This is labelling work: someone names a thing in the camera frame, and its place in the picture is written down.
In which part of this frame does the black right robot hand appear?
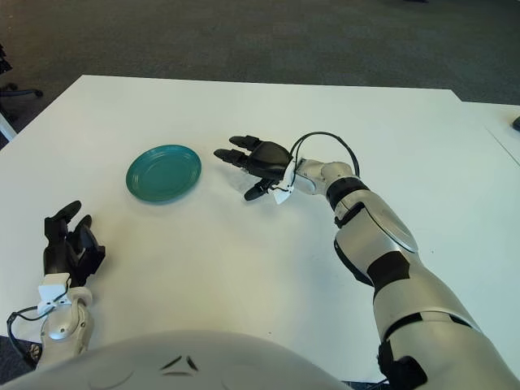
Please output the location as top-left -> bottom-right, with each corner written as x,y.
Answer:
213,135 -> 295,202

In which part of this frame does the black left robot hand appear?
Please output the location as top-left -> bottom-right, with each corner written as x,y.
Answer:
42,200 -> 107,288

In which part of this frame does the teal round plate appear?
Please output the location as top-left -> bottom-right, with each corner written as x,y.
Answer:
125,144 -> 203,205

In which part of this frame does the white desk leg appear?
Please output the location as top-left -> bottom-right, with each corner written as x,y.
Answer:
0,111 -> 18,143

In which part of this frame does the grey robot torso shell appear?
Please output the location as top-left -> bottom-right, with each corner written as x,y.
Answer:
0,329 -> 346,390

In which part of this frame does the black office chair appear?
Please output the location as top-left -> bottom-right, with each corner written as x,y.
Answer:
0,42 -> 44,119

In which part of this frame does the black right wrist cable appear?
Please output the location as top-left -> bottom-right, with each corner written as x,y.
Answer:
291,130 -> 362,178

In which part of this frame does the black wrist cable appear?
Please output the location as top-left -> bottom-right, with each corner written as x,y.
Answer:
291,130 -> 362,178
6,304 -> 54,369

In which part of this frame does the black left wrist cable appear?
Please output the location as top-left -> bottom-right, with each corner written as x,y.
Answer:
6,304 -> 54,369

